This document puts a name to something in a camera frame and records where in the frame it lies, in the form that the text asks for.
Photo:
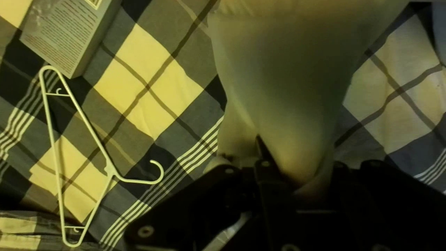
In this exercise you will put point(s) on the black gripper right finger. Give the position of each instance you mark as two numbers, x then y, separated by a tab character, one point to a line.
381	208

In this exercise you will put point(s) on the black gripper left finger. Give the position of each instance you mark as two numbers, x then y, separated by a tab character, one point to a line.
190	219

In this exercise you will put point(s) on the grey cloth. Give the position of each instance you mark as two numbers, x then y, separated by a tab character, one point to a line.
285	67

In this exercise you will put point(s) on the white plastic clothes hanger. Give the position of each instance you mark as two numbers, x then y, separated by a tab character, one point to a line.
81	183

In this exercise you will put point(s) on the plaid checkered bed comforter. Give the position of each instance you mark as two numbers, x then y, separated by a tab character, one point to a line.
152	93

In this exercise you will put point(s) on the printed cardboard box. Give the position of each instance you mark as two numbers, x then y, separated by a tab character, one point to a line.
67	32

